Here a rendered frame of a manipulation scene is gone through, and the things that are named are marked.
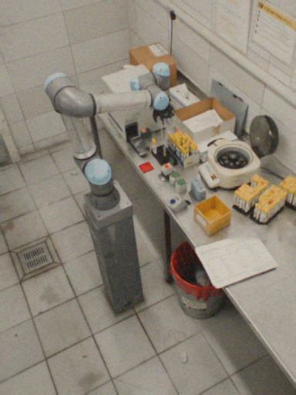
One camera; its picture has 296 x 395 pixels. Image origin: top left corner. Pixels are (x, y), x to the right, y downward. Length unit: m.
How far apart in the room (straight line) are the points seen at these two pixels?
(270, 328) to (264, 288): 0.18
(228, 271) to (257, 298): 0.17
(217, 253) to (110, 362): 1.08
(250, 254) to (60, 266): 1.56
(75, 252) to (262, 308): 1.67
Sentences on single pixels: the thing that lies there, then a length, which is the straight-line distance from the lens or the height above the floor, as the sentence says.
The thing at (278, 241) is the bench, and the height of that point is 0.88.
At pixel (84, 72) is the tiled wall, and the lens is 3.84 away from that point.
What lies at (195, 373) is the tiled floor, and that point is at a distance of 2.71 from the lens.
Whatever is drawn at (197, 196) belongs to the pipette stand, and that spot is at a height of 0.93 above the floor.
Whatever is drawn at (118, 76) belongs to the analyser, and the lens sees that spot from 2.63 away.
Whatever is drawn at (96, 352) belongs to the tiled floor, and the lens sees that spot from 2.80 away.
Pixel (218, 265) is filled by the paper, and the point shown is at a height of 0.89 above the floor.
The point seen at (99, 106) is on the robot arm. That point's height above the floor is 1.52.
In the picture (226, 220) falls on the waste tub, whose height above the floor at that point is 0.93.
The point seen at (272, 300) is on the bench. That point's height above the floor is 0.88.
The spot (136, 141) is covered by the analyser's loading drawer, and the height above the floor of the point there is 0.92.
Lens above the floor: 2.53
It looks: 47 degrees down
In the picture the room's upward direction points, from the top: 5 degrees counter-clockwise
